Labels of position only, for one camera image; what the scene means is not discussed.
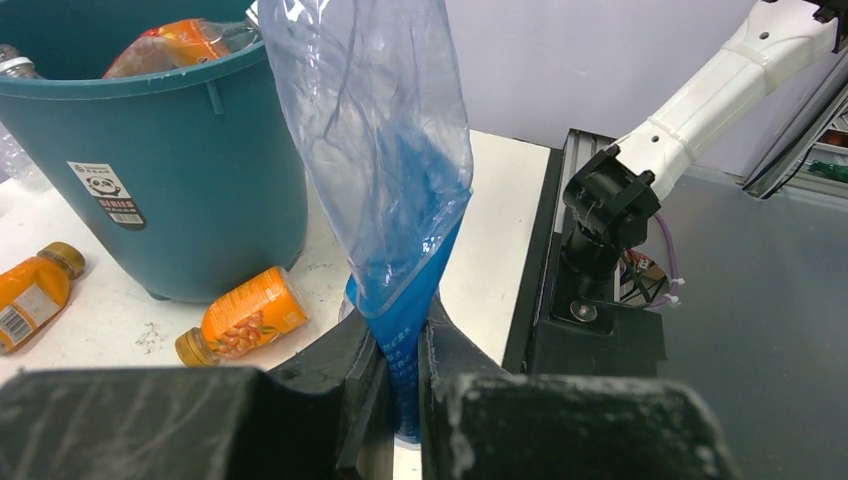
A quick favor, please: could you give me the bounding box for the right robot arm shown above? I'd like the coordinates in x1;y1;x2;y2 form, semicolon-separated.
551;1;847;331

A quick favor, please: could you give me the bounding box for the teal plastic bin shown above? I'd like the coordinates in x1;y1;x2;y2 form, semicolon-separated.
1;1;308;303

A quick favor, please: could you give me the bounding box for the clear crushed bottle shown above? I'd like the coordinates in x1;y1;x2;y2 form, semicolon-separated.
1;125;35;190

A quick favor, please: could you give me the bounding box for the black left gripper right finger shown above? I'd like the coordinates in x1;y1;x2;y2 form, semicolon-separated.
420;299;741;479

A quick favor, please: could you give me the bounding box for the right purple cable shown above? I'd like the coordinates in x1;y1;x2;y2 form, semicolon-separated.
645;211;684;311

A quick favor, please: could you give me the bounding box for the small orange juice bottle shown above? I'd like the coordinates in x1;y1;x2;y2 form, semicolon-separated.
1;242;86;355
175;267;309;367

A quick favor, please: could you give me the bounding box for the crushed blue label bottle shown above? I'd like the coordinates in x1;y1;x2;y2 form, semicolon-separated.
258;1;474;444

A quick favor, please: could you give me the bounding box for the aluminium frame rail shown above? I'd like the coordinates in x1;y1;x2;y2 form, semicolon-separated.
742;50;847;200

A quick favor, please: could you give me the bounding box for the large orange label bottle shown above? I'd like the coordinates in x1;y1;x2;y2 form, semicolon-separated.
103;1;261;79

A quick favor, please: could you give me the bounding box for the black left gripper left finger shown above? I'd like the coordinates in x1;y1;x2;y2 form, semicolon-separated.
1;312;391;479

